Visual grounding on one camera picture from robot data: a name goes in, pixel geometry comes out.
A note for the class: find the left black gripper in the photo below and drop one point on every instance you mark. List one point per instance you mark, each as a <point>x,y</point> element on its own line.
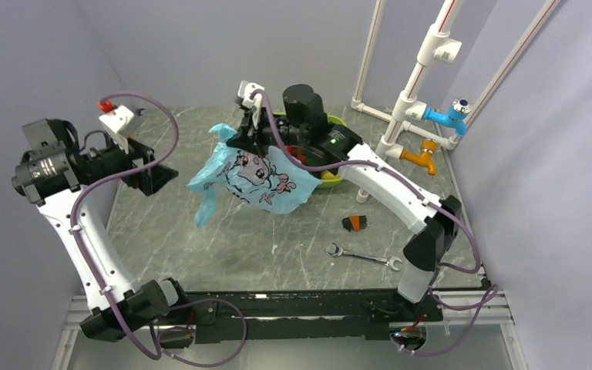
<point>150,181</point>

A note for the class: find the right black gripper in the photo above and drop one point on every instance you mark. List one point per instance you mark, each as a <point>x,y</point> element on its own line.
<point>243,140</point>

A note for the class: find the blue plastic bag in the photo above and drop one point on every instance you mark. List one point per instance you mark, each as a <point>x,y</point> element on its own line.
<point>271,183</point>

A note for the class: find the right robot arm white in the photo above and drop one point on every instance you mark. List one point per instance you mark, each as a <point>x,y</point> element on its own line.
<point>309,141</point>

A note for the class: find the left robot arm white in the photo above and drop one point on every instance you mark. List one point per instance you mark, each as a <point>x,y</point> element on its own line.
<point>58,180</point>

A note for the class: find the yellow fake fruit front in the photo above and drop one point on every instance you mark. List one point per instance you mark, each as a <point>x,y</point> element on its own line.
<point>329,176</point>

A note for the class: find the green plastic fruit basket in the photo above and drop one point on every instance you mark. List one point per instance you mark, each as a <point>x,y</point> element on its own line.
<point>334,181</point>

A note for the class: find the orange black hex key set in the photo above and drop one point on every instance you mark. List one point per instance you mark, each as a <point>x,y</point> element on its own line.
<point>354,223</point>

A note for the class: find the silver open-end wrench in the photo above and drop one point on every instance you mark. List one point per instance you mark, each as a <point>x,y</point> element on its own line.
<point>393,263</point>

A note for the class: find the orange faucet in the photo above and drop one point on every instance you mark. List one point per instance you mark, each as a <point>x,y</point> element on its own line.
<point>424,158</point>

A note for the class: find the blue faucet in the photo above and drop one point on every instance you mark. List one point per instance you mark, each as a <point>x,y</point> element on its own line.
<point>452,116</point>

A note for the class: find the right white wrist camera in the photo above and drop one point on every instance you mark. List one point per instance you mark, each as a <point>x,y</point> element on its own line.
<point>249,96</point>

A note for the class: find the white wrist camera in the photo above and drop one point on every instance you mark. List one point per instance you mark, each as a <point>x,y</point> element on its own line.
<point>249,96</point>
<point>120,123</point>

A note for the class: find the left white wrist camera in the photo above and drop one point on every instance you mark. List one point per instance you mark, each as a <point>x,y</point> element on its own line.
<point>120,123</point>

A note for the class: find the white PVC pipe frame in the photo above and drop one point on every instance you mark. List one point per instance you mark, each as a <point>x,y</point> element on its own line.
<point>436,46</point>

